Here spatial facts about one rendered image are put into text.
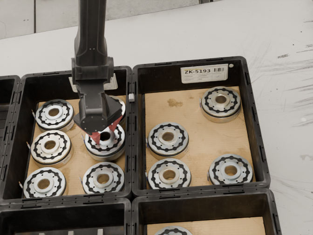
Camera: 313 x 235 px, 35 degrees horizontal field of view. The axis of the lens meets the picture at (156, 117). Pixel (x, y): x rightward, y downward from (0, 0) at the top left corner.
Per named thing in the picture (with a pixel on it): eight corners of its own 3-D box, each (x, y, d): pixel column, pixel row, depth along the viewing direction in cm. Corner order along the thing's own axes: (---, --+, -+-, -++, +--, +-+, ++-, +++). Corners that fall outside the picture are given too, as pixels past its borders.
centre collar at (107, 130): (95, 130, 124) (95, 128, 124) (115, 128, 124) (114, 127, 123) (94, 146, 121) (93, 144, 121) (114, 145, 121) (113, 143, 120)
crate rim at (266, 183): (133, 71, 133) (132, 64, 131) (245, 61, 131) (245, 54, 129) (132, 202, 107) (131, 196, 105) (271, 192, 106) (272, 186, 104)
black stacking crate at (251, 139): (138, 94, 140) (132, 66, 131) (242, 86, 138) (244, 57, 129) (139, 221, 115) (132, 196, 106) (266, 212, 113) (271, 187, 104)
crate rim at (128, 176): (23, 79, 134) (21, 73, 132) (132, 71, 133) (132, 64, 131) (-2, 211, 109) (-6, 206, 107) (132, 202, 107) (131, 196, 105)
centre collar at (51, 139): (42, 138, 126) (41, 137, 126) (61, 137, 126) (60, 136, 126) (39, 154, 123) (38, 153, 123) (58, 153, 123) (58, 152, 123)
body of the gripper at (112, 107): (123, 111, 116) (119, 90, 111) (91, 137, 113) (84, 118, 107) (105, 97, 120) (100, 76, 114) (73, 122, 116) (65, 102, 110)
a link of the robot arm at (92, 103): (112, 52, 103) (71, 53, 102) (118, 93, 96) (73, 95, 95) (110, 91, 112) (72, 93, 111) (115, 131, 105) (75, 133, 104)
